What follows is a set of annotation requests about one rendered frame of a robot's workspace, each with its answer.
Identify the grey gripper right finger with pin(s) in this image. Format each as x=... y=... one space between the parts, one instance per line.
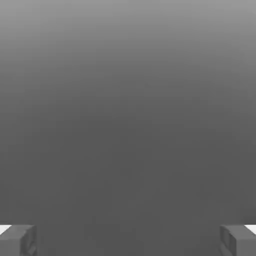
x=242 y=241

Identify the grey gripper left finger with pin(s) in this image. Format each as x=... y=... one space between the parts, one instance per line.
x=14 y=240

